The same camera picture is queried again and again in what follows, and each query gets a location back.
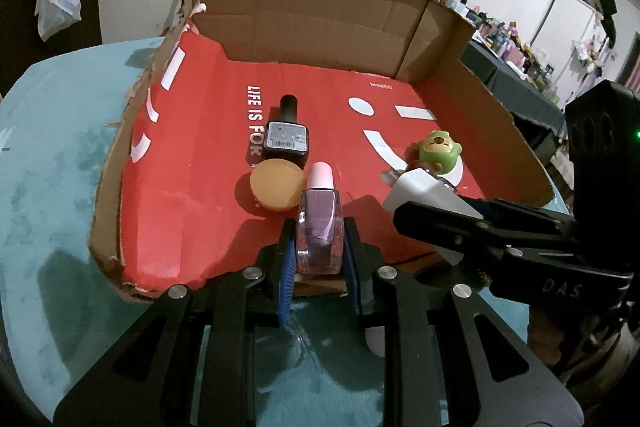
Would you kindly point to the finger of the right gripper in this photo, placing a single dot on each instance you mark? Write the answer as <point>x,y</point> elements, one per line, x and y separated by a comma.
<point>511,214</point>
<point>522,263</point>

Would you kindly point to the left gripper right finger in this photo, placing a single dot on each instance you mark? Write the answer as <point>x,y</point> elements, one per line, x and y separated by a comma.
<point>420,286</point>

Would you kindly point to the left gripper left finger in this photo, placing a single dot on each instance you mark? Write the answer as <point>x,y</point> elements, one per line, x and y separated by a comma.
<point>257,295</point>

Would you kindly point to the pink nail polish bottle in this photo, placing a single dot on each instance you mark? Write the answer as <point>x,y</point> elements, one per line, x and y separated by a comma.
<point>320,224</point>

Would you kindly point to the dark cloth side table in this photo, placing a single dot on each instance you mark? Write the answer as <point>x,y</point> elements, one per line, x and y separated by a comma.
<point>534,115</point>

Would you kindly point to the green avocado toy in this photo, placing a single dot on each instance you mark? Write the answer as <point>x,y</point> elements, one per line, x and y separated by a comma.
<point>439,152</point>

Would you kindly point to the orange round disc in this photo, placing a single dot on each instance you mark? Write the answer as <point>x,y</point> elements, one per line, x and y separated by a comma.
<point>277,184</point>

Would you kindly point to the black nail polish bottle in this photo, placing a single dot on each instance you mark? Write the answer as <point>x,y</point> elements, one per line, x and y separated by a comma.
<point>284,137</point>

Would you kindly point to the cardboard box tray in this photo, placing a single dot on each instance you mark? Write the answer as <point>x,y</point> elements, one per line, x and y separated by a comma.
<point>415,42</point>

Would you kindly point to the red paper liner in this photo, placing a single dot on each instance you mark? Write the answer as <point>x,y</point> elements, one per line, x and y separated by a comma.
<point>222,152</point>

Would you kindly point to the clear plastic bag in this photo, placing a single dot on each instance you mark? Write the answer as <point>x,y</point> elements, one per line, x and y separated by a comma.
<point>56,15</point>

